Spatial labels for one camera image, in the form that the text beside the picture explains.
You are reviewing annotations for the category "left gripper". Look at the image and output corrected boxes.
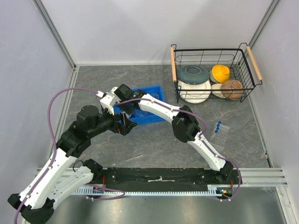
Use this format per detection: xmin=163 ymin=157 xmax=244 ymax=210
xmin=88 ymin=105 xmax=137 ymax=138

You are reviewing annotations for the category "blue plastic divided bin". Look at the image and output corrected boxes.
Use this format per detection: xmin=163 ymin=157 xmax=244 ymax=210
xmin=114 ymin=85 xmax=167 ymax=125

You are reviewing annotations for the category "small glass beaker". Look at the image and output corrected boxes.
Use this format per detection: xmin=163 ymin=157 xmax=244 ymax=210
xmin=136 ymin=110 xmax=149 ymax=117

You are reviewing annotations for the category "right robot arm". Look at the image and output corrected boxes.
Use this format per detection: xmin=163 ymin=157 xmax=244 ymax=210
xmin=114 ymin=84 xmax=234 ymax=184

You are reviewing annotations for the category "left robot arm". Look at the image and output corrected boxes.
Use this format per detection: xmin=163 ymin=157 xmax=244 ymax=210
xmin=7 ymin=105 xmax=137 ymax=224

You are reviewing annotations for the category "white ceramic plate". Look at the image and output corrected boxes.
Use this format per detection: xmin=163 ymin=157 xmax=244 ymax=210
xmin=178 ymin=79 xmax=211 ymax=104

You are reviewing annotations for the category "dark teal ceramic bowl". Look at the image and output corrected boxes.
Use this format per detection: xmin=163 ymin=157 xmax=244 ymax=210
xmin=177 ymin=65 xmax=210 ymax=84

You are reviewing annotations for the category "clear acrylic tube rack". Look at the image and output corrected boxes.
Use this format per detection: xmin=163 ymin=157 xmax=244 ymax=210
xmin=209 ymin=123 xmax=230 ymax=152

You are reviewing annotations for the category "speckled white bowl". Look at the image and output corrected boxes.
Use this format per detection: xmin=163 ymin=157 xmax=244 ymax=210
xmin=211 ymin=83 xmax=227 ymax=99

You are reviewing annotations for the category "yellow ribbed bowl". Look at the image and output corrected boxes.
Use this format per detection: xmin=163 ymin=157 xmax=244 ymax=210
xmin=210 ymin=64 xmax=230 ymax=83

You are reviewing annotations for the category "brown clay cup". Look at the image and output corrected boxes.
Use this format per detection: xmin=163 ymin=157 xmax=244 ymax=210
xmin=221 ymin=80 xmax=244 ymax=100

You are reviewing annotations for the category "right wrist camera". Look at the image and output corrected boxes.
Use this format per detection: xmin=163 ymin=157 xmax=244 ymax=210
xmin=110 ymin=87 xmax=118 ymax=97

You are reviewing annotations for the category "black wire basket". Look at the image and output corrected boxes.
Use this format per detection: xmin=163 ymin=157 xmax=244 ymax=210
xmin=170 ymin=43 xmax=263 ymax=104

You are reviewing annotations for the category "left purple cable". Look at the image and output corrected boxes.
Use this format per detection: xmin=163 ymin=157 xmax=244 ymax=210
xmin=14 ymin=88 xmax=105 ymax=224

